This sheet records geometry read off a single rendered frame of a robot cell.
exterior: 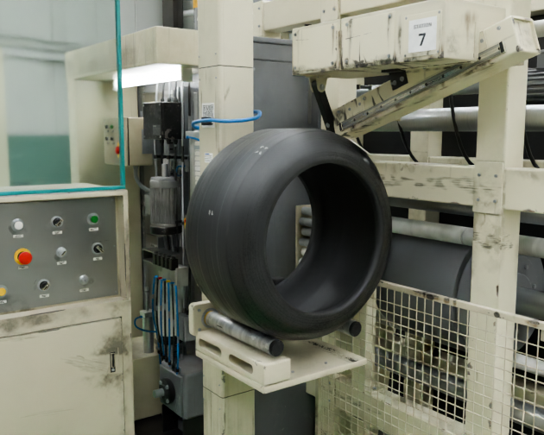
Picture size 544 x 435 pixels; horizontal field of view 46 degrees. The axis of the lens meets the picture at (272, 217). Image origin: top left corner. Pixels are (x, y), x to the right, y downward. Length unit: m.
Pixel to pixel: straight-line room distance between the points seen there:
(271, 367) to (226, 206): 0.44
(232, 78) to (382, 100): 0.45
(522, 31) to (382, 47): 0.35
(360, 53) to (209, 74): 0.47
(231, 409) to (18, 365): 0.68
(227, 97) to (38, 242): 0.75
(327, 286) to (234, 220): 0.55
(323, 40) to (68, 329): 1.20
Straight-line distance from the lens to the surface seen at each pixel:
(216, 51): 1.98
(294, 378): 1.78
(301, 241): 2.30
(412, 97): 1.90
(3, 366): 2.17
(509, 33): 1.73
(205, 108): 2.02
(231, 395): 2.15
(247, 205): 1.56
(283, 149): 1.62
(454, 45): 1.70
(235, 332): 1.83
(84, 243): 2.20
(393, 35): 1.78
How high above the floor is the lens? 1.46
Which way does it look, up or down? 8 degrees down
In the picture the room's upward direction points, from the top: straight up
